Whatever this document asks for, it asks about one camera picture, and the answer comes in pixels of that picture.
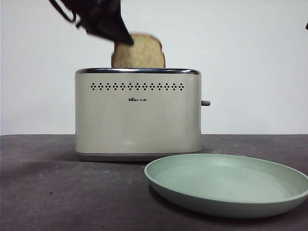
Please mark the toasted bread slice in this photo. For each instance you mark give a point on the toasted bread slice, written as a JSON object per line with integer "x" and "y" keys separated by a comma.
{"x": 142, "y": 54}

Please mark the grey toaster lever knob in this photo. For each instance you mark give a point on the grey toaster lever knob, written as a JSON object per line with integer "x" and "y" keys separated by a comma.
{"x": 206, "y": 103}

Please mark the pale green round plate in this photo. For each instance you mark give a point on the pale green round plate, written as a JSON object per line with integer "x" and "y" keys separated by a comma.
{"x": 216, "y": 192}

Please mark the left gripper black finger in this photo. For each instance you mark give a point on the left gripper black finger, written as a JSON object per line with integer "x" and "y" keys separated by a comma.
{"x": 108, "y": 21}

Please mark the cream two-slot toaster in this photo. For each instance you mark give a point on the cream two-slot toaster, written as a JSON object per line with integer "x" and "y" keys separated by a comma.
{"x": 137, "y": 120}

